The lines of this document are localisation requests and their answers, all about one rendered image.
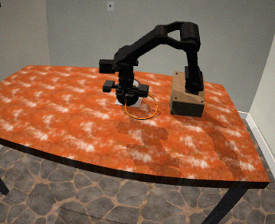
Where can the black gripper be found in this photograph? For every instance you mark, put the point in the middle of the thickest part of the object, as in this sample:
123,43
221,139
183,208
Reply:
126,84

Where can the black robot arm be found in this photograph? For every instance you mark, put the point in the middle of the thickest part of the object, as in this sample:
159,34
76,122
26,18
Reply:
190,40

